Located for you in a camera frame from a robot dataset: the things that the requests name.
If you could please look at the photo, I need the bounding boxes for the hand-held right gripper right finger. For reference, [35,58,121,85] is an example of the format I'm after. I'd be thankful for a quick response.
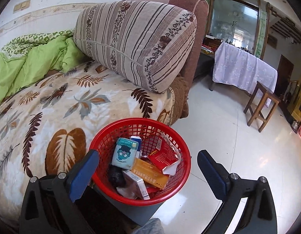
[197,149,278,234]

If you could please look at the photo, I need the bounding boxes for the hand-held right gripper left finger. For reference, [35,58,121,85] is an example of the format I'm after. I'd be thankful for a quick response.
[19,149,100,234]

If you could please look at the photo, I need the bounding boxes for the black plastic bag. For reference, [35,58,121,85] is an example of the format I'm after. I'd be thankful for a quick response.
[108,166,126,188]

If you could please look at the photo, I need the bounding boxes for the teal cartoon tissue packet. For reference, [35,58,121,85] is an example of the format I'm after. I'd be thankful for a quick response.
[111,138,139,170]

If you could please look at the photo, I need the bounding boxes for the red plastic mesh basket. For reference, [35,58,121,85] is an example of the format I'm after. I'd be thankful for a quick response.
[88,117,192,206]

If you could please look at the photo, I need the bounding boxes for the torn red box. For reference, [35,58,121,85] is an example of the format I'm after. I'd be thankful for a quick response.
[148,136,181,176]

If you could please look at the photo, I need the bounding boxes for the small white medicine box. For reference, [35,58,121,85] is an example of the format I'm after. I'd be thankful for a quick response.
[122,169,151,200]

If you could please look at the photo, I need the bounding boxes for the long white medicine box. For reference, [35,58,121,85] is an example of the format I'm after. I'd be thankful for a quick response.
[130,136,142,159]

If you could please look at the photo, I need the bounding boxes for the orange medicine box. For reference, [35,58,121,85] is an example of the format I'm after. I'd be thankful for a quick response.
[130,158,170,190]

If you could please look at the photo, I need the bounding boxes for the white crumpled wrapper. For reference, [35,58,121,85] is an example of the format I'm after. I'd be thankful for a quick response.
[116,186,139,199]

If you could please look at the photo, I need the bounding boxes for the grey plastic bin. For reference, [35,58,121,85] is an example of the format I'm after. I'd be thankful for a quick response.
[92,185,163,227]

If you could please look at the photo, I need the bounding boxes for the leaf-printed blanket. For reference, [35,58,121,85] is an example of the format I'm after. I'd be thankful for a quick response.
[0,61,175,222]

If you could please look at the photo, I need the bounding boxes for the person's grey trouser leg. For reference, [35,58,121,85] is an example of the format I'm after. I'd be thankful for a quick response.
[131,218,164,234]

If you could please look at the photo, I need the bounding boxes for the wooden stool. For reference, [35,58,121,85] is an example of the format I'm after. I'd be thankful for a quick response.
[243,81,282,133]

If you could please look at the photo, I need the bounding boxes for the dark side table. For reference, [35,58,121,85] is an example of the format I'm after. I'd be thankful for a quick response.
[194,44,216,81]

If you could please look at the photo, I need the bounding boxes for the green quilt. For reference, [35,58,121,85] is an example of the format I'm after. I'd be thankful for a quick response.
[0,29,89,105]

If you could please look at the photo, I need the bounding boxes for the dark wooden door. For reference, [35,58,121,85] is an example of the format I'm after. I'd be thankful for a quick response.
[275,55,294,98]

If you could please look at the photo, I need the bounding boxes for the striped sofa cushion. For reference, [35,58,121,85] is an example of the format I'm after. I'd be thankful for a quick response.
[73,0,198,94]

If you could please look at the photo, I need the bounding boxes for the brown sofa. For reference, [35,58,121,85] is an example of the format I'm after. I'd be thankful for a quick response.
[126,0,209,125]

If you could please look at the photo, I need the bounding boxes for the wooden wall lattice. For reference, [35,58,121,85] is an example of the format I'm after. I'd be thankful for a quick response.
[270,10,301,44]

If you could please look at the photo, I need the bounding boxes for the wall switch plate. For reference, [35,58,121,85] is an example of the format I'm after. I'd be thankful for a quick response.
[13,0,31,11]

